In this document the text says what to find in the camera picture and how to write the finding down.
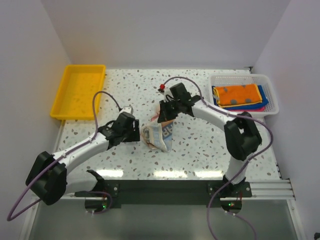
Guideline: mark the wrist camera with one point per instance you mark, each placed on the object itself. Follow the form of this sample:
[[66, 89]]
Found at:
[[127, 109], [166, 92]]

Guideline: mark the blue towel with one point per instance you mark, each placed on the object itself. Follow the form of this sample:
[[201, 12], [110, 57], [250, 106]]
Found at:
[[258, 105]]

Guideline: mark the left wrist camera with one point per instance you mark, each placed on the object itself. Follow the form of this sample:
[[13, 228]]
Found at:
[[127, 109]]

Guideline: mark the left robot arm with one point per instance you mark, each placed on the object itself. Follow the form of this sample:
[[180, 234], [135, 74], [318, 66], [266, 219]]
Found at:
[[48, 176]]

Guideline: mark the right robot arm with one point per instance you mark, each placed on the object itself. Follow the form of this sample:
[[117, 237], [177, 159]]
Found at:
[[241, 134]]

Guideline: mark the pink microfiber towel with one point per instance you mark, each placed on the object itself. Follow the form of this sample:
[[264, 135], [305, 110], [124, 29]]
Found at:
[[237, 109]]

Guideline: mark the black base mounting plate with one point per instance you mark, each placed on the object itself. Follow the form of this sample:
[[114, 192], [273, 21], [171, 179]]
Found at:
[[116, 193]]

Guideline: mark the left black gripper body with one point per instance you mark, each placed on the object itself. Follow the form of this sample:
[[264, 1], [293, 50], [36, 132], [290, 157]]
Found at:
[[128, 135]]

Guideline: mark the orange grey cat towel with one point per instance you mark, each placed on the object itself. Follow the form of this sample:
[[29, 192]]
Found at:
[[237, 95]]

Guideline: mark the aluminium extrusion rail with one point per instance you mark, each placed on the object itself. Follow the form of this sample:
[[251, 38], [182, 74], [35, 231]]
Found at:
[[272, 190]]

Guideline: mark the white perforated plastic basket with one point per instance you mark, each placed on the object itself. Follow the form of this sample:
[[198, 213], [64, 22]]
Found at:
[[224, 79]]

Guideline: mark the white orange patterned towel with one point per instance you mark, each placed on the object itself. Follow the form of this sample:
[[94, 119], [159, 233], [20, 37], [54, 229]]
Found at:
[[158, 135]]

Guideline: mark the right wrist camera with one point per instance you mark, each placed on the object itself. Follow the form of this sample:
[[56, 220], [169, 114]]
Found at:
[[166, 92]]

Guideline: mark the yellow plastic bin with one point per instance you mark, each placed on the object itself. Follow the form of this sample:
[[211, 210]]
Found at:
[[75, 98]]

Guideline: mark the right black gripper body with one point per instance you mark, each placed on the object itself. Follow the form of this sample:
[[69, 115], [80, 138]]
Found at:
[[177, 104]]

